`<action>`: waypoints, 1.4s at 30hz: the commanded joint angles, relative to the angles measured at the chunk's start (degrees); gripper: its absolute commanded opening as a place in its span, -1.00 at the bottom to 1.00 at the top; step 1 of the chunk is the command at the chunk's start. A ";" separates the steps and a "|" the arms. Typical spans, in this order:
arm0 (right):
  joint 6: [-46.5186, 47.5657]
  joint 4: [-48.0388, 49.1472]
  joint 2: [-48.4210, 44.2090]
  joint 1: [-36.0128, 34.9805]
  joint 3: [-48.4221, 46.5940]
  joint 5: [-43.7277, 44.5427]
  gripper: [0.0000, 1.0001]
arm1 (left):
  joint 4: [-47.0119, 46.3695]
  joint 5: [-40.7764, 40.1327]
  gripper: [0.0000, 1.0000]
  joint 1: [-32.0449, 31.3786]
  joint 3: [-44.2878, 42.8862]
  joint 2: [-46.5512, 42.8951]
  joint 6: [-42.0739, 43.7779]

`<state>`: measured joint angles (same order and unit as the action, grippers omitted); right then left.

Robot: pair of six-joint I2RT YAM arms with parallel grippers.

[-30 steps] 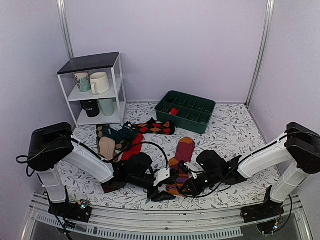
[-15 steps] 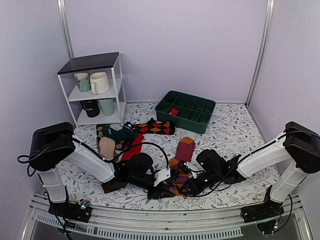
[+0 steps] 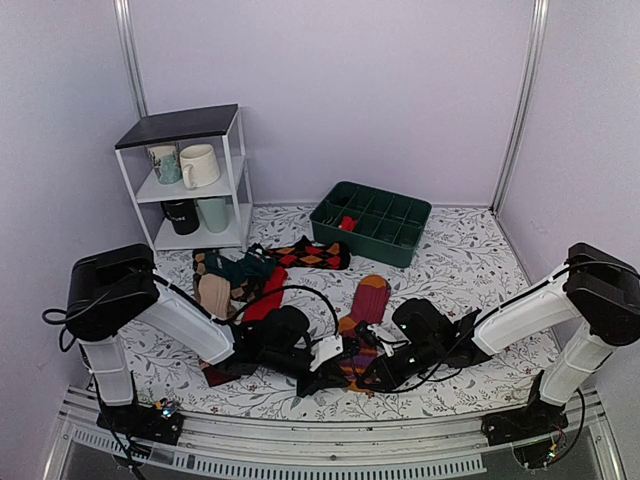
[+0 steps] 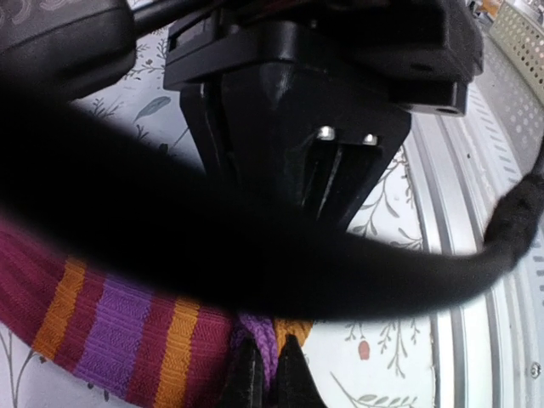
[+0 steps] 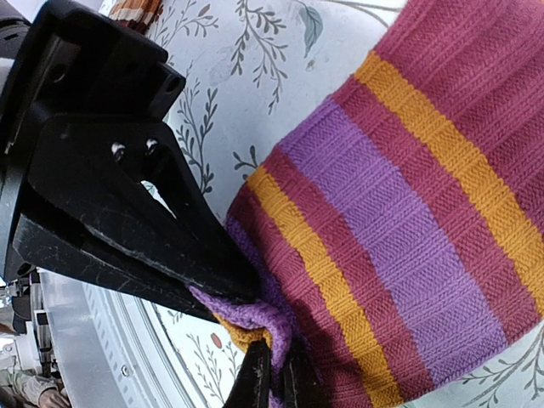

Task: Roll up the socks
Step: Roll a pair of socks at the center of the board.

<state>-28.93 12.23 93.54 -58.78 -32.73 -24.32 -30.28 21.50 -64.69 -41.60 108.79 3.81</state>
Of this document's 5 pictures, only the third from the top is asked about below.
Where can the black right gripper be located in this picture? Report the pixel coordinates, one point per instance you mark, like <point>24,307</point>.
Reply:
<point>390,379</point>

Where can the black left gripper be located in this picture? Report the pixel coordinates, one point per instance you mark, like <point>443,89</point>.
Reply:
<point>323,379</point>

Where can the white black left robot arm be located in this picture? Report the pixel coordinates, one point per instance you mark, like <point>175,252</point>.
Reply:
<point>110,289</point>

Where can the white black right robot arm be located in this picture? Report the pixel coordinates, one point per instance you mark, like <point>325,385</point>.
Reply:
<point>592,288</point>

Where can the black red argyle sock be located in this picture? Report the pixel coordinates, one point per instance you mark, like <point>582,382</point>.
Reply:
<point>305,254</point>

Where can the dark maroon striped sock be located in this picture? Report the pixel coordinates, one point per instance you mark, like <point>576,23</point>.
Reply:
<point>214,377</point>

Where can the dark teal sock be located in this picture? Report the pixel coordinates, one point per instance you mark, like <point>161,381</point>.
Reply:
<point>255,263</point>

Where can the green divided organizer bin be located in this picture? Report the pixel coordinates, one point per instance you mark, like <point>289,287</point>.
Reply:
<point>389,225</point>

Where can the red rolled sock in bin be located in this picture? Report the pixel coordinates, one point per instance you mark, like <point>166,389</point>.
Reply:
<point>347,224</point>

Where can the beige brown argyle sock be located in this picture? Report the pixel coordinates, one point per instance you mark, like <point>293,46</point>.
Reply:
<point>215,293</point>

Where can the mint green mug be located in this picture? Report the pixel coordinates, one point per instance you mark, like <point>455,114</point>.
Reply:
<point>214,213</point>

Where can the black mug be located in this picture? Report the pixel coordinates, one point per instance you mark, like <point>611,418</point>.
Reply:
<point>182,215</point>

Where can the cream white mug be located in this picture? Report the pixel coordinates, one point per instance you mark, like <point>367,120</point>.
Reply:
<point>199,166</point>

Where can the white shelf with black top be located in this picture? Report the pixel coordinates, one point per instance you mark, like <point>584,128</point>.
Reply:
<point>221,126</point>

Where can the teal patterned mug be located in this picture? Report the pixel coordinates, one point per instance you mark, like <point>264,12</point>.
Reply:
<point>165,163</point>

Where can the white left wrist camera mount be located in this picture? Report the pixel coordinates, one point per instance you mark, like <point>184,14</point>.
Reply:
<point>324,350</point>

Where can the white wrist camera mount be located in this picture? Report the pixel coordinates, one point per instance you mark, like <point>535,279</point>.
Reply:
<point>386,339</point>
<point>324,350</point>

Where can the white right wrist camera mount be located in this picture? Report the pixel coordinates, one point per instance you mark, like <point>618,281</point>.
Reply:
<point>386,339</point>

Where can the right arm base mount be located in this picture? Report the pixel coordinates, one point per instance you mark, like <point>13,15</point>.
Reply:
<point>533,419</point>

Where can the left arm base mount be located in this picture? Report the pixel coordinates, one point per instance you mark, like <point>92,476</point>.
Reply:
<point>135,421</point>

